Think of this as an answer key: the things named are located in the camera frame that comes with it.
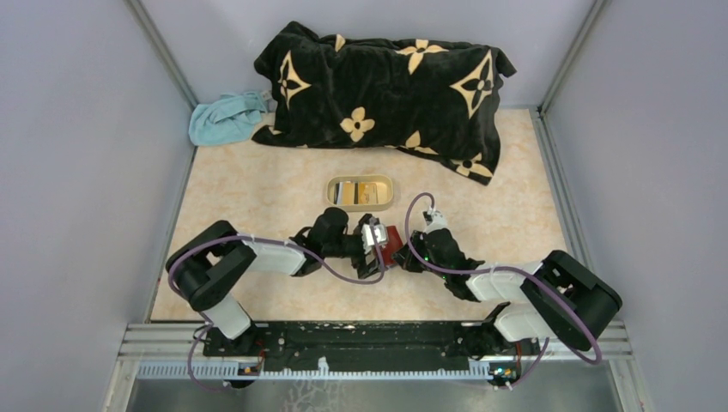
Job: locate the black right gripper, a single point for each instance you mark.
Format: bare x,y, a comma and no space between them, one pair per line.
403,258

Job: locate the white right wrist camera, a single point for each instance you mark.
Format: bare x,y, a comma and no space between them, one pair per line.
434,220

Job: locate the beige oval tray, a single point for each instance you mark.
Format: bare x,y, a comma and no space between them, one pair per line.
385,189

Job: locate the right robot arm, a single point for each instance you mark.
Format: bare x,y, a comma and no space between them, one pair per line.
556,297

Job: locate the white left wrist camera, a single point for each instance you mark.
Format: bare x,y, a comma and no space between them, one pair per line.
373,232

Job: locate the red leather card holder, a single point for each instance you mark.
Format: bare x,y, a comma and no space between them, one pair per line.
393,244

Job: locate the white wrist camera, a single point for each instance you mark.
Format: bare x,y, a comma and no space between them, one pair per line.
434,220
373,232

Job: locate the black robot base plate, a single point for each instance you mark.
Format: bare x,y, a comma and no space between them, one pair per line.
360,347

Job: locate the black cream patterned blanket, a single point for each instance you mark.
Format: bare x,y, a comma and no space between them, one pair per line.
432,99

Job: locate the light blue cloth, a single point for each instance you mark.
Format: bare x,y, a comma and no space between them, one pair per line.
230,119

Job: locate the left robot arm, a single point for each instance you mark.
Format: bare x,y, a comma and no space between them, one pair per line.
204,271

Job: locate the aluminium frame rail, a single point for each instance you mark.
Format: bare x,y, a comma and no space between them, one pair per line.
175,351

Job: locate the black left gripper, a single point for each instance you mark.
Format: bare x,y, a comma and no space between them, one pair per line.
360,263

